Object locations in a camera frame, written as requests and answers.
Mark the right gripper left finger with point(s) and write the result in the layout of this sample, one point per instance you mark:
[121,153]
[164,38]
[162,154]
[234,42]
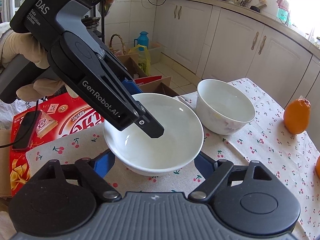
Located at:
[80,181]

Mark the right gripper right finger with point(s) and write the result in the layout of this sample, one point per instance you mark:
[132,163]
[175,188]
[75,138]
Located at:
[225,179]

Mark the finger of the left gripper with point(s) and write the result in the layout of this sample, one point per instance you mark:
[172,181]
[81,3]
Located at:
[125,79]
[117,104]

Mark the white bowl pink flowers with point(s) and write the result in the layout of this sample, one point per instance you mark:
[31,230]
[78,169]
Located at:
[222,108]

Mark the white kitchen cabinets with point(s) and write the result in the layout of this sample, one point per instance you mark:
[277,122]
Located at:
[215,39]

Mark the kitchen faucet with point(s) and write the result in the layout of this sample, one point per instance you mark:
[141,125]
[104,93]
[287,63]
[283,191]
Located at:
[283,13]

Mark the left gloved hand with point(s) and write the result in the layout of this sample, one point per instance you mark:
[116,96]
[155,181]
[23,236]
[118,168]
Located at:
[23,60]

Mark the cardboard box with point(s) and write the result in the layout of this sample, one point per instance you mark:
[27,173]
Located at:
[149,84]

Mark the wicker basket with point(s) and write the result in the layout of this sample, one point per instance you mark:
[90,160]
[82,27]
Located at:
[117,45]

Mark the yellow plastic bag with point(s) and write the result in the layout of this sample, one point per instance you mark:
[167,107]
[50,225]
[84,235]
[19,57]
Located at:
[144,58]

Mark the black metal shelf rack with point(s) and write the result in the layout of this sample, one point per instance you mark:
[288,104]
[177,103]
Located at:
[94,20]

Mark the blue thermos jug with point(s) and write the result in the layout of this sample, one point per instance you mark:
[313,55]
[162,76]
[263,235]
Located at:
[142,40]

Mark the red gift box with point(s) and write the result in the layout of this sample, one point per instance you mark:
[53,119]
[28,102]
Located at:
[67,130]

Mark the black smartphone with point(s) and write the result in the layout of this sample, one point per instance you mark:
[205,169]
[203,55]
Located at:
[26,130]

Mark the orange without leaf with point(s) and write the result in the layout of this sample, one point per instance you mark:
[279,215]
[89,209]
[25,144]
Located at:
[297,116]

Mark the orange with leaf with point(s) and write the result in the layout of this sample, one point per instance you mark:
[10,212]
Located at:
[317,167]

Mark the utensil holder with utensils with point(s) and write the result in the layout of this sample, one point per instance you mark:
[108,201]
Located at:
[262,4]

